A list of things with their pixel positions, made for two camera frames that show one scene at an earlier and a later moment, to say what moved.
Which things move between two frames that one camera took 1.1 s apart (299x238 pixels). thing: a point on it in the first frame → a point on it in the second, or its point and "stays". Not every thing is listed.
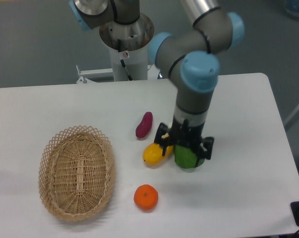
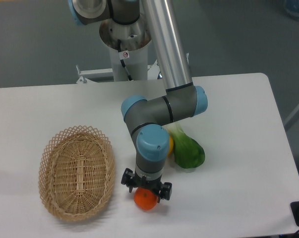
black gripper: [184, 135] → [161, 191]
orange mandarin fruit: [146, 197] stays
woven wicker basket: [76, 172] stays
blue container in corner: [297, 9] stays
